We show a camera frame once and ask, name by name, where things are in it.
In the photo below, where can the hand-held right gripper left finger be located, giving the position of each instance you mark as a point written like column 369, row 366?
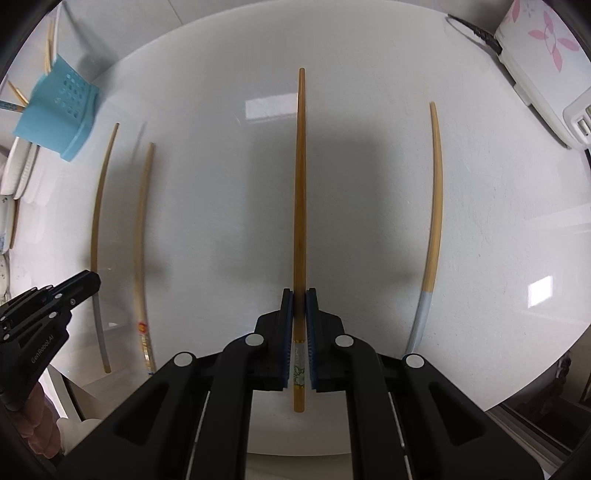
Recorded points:
column 287, row 332

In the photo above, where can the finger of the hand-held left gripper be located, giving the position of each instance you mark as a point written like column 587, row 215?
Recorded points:
column 25, row 304
column 76, row 288

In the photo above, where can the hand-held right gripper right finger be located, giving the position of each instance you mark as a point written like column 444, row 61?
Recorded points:
column 312, row 332

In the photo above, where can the dark wooden chopstick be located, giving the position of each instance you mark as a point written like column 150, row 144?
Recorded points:
column 300, row 184

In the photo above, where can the blue perforated utensil holder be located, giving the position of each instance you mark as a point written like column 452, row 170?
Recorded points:
column 51, row 115

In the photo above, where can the person's left hand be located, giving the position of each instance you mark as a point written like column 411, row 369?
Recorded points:
column 39, row 429

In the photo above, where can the bamboo chopstick patterned end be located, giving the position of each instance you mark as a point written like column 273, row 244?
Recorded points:
column 11, row 106
column 137, row 258

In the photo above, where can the patterned ceramic bowl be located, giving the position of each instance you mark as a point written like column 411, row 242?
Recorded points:
column 4, row 221

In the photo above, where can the white ribbed dish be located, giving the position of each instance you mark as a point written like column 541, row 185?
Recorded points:
column 34, row 184

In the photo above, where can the white floral rice cooker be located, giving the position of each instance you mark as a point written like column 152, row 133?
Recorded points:
column 545, row 60

